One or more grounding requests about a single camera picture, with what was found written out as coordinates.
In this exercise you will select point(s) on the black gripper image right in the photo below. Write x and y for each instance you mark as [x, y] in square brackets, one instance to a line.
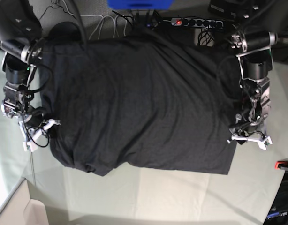
[241, 131]

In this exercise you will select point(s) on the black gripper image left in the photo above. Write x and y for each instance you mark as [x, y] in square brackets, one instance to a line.
[36, 126]

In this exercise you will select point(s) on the dark grey t-shirt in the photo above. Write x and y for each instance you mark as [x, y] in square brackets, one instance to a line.
[143, 100]

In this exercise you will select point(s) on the robot arm image left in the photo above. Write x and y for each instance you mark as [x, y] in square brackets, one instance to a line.
[22, 42]

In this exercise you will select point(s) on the right red black clamp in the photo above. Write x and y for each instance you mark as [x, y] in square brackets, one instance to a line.
[282, 165]

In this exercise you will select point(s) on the black round stool seat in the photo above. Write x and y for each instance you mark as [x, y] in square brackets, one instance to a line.
[64, 32]

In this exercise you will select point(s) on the beige plastic bin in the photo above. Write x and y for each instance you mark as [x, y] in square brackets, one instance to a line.
[20, 209]

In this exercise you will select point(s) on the light green table cloth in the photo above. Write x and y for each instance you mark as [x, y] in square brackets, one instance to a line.
[138, 196]

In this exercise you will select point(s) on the black power strip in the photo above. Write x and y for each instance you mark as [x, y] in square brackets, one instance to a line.
[197, 23]

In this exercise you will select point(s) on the blue box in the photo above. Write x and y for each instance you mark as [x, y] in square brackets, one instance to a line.
[140, 4]

